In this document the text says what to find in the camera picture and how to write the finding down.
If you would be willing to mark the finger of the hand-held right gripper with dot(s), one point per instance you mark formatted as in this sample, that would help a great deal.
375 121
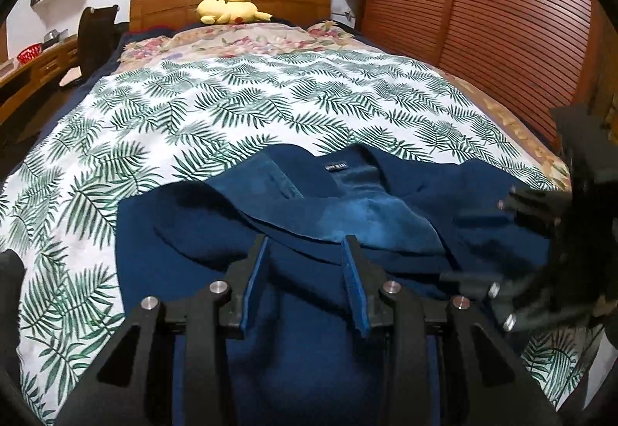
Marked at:
536 206
512 298

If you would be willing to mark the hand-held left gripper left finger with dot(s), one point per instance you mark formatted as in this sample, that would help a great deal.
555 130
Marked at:
251 292

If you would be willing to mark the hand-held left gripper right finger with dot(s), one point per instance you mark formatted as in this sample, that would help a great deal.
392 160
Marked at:
358 292

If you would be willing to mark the navy blue suit jacket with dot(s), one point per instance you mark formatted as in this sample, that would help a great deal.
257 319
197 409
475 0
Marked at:
299 315

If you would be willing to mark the light wooden door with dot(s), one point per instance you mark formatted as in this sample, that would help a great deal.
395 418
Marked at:
606 83

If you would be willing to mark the leaf print bed sheet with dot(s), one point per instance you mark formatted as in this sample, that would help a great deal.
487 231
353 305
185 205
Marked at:
193 117

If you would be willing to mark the wooden louvered wardrobe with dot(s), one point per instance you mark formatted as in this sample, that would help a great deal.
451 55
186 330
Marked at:
483 20

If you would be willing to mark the black cloth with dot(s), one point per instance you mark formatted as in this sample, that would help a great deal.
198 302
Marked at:
9 310

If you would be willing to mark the floral quilt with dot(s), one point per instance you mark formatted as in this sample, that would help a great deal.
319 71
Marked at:
231 40

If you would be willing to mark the yellow plush toy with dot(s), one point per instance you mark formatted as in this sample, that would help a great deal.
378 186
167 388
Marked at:
227 11

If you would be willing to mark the dark chair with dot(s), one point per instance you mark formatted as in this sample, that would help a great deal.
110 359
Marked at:
96 40

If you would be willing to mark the wooden desk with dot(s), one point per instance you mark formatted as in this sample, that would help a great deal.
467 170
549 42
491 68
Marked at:
43 68

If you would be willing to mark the small grey box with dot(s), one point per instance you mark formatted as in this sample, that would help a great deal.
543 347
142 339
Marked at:
54 37

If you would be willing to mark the red basket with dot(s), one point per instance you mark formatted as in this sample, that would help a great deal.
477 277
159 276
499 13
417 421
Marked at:
30 54

